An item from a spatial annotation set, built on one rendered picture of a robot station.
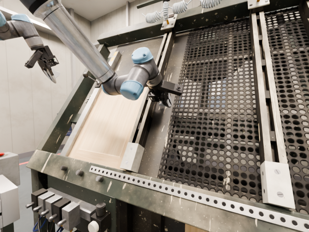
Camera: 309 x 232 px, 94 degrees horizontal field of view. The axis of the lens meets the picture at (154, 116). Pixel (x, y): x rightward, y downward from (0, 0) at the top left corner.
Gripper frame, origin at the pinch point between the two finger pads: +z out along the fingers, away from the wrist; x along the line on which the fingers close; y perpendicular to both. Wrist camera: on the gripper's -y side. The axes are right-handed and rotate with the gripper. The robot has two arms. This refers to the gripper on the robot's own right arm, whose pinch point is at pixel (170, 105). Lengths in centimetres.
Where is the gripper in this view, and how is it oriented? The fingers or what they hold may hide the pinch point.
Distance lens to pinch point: 80.8
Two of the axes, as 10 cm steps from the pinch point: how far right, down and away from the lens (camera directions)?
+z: 3.6, 4.9, 7.9
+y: -9.0, -0.4, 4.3
